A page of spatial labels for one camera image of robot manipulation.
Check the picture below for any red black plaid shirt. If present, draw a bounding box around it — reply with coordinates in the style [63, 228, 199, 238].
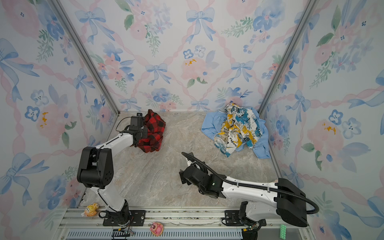
[137, 110, 166, 153]

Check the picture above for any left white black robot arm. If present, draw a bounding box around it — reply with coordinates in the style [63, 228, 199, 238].
[77, 113, 148, 213]

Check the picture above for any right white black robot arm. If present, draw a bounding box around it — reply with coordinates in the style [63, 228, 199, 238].
[179, 164, 308, 228]

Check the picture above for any white yellow teal printed cloth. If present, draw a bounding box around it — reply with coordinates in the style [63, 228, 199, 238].
[214, 102, 264, 158]

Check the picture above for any light blue shirt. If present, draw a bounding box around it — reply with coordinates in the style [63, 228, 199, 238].
[202, 107, 271, 159]

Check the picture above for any pink toy figure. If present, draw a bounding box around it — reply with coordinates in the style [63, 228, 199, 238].
[150, 222, 164, 237]

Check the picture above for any yellow toy figure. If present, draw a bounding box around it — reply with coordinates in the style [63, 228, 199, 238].
[82, 203, 99, 217]

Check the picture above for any green toy brick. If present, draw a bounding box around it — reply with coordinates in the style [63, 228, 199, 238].
[279, 225, 287, 240]

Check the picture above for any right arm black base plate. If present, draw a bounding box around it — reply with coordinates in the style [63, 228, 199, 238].
[222, 210, 267, 227]

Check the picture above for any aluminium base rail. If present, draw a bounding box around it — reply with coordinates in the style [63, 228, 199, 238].
[52, 206, 316, 240]

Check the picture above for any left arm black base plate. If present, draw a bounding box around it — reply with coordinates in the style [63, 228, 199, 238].
[99, 210, 146, 227]

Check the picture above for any black corrugated cable hose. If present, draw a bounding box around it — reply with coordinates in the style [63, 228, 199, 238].
[181, 151, 320, 215]

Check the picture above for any left aluminium corner post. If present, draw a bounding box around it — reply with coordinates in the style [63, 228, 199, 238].
[48, 0, 120, 116]

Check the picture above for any aluminium corner post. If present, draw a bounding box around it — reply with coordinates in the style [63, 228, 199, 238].
[48, 0, 120, 116]
[259, 0, 318, 116]

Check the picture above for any right aluminium corner post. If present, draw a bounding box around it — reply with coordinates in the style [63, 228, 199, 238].
[259, 0, 318, 116]

